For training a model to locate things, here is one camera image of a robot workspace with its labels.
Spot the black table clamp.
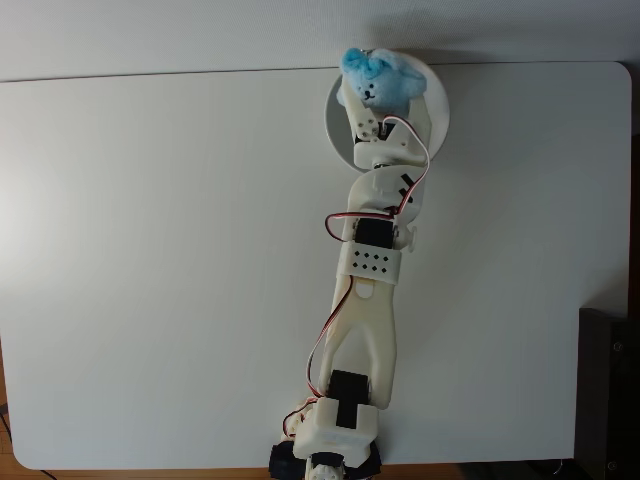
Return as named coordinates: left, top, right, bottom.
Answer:
left=268, top=442, right=306, bottom=477
left=362, top=443, right=384, bottom=475

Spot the dark cabinet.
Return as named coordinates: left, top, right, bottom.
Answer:
left=573, top=308, right=640, bottom=480

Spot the red white gripper servo cable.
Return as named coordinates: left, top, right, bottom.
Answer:
left=324, top=115, right=433, bottom=242

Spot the skyblue plush bear doll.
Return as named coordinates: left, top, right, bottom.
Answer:
left=335, top=46, right=427, bottom=109

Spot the red white arm servo cable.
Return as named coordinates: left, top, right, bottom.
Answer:
left=282, top=282, right=358, bottom=440

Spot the white ceramic bowl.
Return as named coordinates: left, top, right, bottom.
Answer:
left=324, top=49, right=451, bottom=174

